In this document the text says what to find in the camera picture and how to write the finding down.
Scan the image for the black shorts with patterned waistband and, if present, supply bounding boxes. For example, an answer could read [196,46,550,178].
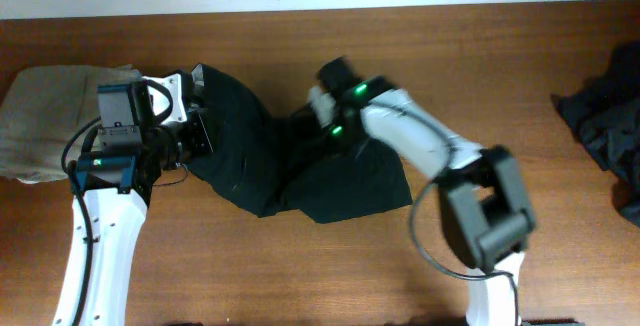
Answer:
[187,64,412,224]

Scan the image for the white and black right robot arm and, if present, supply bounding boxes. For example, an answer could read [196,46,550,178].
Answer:
[286,57,537,325]

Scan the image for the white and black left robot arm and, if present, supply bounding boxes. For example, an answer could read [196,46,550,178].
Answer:
[53,71,213,325]

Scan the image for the dark clothes pile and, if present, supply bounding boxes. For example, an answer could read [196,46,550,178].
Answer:
[551,41,639,225]

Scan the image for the folded beige shorts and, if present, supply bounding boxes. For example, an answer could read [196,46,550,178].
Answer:
[1,65,141,184]

